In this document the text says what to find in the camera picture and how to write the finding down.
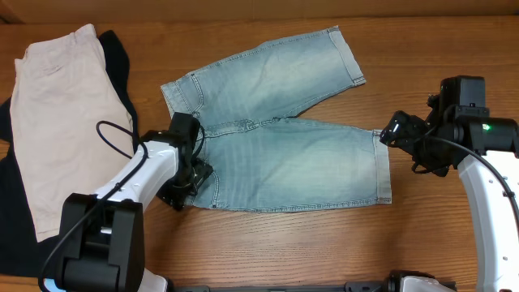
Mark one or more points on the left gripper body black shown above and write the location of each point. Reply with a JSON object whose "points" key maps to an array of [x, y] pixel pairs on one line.
{"points": [[188, 186]]}

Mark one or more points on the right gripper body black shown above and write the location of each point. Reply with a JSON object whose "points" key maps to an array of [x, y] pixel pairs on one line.
{"points": [[405, 132]]}

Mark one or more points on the light blue denim shorts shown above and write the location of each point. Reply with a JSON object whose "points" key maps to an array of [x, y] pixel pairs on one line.
{"points": [[265, 157]]}

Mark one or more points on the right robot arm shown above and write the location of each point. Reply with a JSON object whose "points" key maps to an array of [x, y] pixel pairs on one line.
{"points": [[460, 133]]}

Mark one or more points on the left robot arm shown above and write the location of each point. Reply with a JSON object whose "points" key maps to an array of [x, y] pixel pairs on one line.
{"points": [[101, 236]]}

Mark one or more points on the beige shorts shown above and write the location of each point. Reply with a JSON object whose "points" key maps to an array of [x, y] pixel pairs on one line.
{"points": [[62, 90]]}

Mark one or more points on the light blue cloth piece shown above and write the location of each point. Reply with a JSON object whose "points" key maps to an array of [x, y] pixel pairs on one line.
{"points": [[50, 285]]}

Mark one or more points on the black garment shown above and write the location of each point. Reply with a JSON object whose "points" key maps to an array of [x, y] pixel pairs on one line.
{"points": [[21, 254]]}

